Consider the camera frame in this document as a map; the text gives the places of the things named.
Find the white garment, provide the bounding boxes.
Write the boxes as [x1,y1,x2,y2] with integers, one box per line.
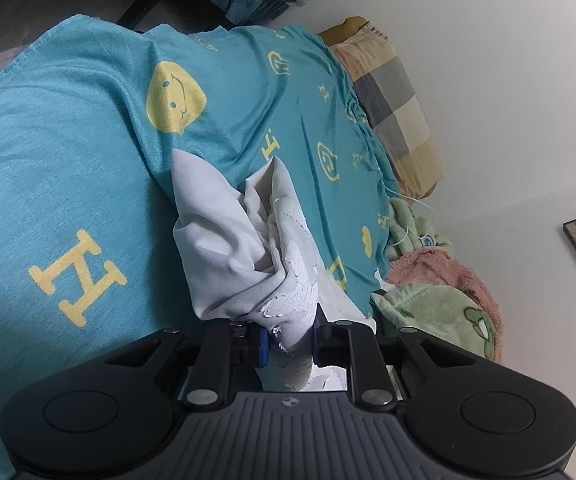
[171,150,376,391]

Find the green pink fleece blanket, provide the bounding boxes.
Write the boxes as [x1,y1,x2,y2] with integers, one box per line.
[370,197,504,363]

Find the teal patterned bed sheet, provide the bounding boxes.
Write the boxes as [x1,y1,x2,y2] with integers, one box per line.
[0,15,396,479]

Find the plaid pillow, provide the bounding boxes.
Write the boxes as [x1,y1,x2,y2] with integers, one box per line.
[319,16,444,200]

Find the white charging cable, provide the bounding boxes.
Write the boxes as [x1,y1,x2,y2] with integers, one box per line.
[380,173,438,252]

